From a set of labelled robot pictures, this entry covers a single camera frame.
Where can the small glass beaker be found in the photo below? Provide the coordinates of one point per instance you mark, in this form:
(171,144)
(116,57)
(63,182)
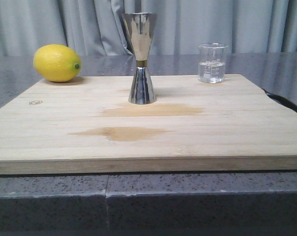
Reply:
(212,62)

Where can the steel double jigger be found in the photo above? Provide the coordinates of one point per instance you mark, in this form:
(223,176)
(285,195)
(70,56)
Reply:
(141,59)

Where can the wooden cutting board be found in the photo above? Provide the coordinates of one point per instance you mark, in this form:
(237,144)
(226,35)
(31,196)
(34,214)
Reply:
(88,126)

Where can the yellow lemon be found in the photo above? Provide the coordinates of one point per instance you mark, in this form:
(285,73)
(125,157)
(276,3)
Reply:
(57,63)

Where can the grey curtain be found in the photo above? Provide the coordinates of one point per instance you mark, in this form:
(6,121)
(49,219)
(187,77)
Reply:
(177,27)

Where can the black cutting board handle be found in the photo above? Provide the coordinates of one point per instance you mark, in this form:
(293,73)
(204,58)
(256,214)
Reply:
(281,100)

